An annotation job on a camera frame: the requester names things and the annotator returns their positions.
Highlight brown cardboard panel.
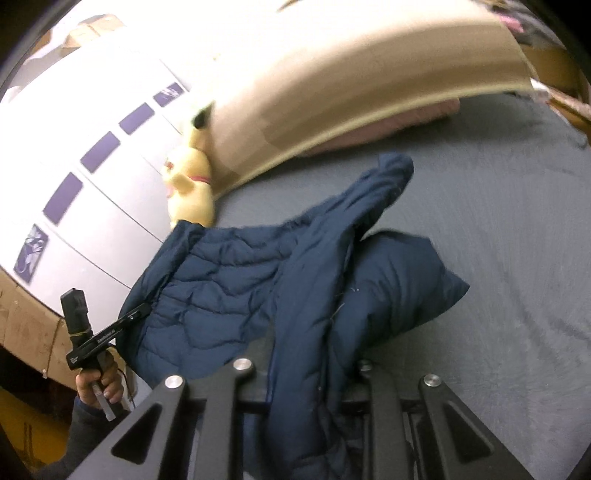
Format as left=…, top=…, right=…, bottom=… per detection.
left=0, top=265, right=77, bottom=384

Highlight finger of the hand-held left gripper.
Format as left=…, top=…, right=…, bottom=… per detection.
left=124, top=302, right=153, bottom=326

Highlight person's left hand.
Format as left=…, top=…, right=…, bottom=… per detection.
left=75, top=348, right=126, bottom=411

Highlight thin black cable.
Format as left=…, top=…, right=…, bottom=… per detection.
left=115, top=367, right=138, bottom=409

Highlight cardboard boxes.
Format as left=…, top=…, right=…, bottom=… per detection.
left=59, top=14, right=127, bottom=49

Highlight pink pillow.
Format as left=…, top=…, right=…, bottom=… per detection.
left=295, top=97, right=462, bottom=160

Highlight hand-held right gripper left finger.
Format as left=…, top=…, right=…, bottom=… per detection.
left=69, top=357, right=257, bottom=480

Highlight person's left forearm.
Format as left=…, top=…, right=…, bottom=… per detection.
left=32, top=394, right=136, bottom=480

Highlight yellow plush toy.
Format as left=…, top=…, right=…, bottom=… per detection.
left=161, top=104, right=216, bottom=232

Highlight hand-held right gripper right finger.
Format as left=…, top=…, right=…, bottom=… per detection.
left=357, top=359, right=535, bottom=480

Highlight navy blue puffer jacket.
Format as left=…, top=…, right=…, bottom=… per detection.
left=115, top=152, right=472, bottom=480

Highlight grey bed sheet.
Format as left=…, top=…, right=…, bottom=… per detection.
left=134, top=90, right=591, bottom=480

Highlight purple patterned wall sticker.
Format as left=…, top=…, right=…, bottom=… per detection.
left=13, top=223, right=49, bottom=285

